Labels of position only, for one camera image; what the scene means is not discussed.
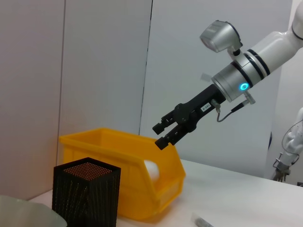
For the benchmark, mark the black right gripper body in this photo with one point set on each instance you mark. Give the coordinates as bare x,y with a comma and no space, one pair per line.
201,106

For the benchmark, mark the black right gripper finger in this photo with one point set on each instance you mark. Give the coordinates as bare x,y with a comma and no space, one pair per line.
159,127
170,138

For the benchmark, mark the white paper ball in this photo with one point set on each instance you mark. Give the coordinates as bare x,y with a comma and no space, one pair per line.
152,171

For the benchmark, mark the grey pen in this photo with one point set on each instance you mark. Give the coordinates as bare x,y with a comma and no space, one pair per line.
201,221

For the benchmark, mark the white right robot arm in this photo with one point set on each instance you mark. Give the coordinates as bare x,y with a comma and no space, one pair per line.
272,52

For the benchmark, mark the black mesh pen holder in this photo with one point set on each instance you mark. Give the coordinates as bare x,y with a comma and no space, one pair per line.
85,196

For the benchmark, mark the translucent wavy fruit plate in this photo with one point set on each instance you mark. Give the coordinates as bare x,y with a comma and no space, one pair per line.
28,212

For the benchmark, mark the yellow plastic bin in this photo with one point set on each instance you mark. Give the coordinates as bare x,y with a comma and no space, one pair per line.
106,151

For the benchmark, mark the white background humanoid robot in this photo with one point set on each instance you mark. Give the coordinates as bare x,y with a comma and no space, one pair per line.
291,146

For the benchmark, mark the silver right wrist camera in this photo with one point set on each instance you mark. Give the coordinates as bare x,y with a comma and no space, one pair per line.
220,35

